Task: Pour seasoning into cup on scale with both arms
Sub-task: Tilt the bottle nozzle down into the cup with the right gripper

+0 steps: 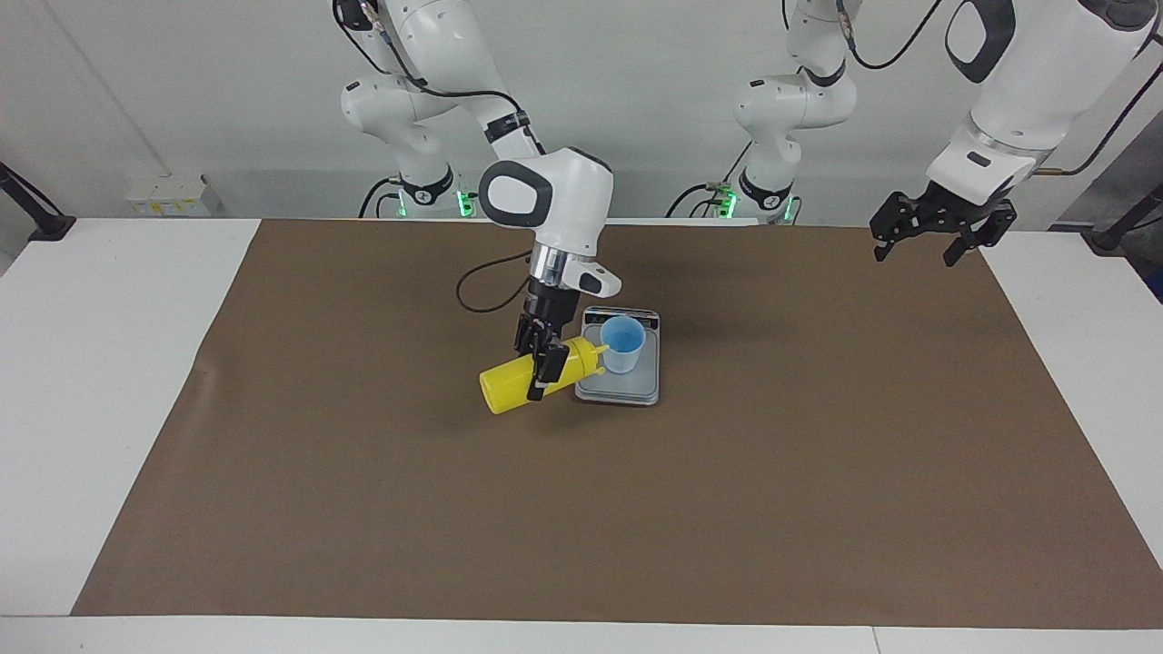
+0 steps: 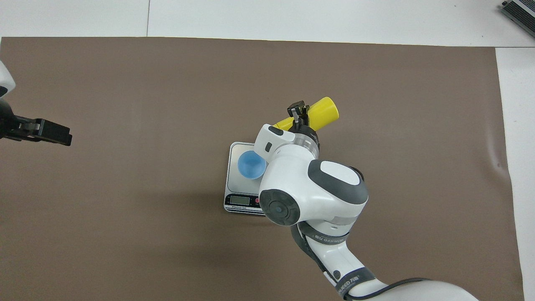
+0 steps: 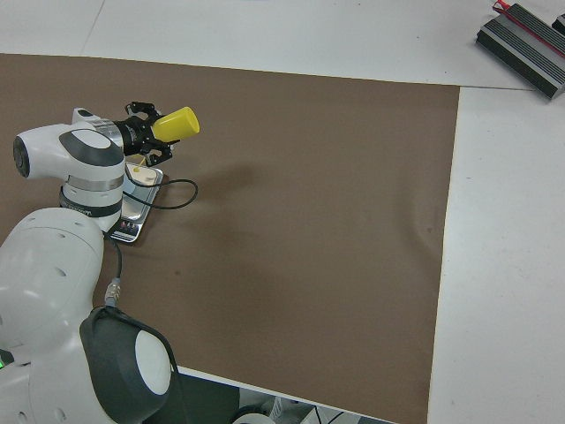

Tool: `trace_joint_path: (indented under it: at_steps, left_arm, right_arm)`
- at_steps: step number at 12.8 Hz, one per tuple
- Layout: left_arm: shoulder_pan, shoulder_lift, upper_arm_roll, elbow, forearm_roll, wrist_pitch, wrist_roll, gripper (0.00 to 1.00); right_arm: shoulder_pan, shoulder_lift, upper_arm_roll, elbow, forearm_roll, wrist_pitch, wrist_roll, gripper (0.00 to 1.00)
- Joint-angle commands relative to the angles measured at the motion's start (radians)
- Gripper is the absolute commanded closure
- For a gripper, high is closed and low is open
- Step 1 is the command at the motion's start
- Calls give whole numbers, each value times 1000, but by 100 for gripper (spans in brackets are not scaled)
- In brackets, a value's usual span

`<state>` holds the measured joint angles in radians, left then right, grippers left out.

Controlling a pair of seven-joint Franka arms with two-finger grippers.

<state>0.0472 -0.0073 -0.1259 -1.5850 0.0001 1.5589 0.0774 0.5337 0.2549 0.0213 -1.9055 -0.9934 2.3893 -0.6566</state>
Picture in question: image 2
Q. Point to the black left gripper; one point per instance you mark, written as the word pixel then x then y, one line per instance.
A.
pixel 5 121

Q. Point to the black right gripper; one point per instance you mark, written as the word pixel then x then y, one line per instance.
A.
pixel 308 130

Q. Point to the yellow squeeze seasoning bottle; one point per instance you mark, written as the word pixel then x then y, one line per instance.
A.
pixel 324 112

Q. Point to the light blue plastic cup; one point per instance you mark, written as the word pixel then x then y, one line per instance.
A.
pixel 250 165

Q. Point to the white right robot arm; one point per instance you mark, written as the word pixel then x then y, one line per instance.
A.
pixel 292 175

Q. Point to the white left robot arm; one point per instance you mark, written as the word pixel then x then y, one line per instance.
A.
pixel 5 81

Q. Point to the silver digital kitchen scale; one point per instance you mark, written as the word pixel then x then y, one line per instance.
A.
pixel 240 188

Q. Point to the brown table mat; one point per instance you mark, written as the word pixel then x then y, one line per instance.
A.
pixel 125 230

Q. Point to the grey ribbed metal device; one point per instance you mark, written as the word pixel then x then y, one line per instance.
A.
pixel 522 12

